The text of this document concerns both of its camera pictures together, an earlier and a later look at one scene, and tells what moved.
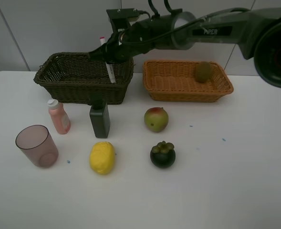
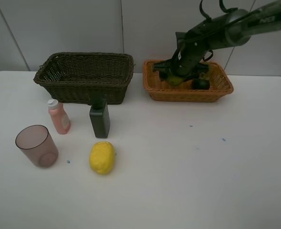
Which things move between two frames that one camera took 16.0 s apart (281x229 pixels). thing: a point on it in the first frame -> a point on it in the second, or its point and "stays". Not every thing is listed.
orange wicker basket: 176,81 stays
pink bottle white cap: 59,116 stays
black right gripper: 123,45 -> 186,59
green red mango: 156,119 -> 174,80
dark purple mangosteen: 163,155 -> 201,84
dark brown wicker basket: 76,78 stays
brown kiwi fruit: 203,71 stays
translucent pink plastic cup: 36,141 stays
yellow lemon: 102,157 stays
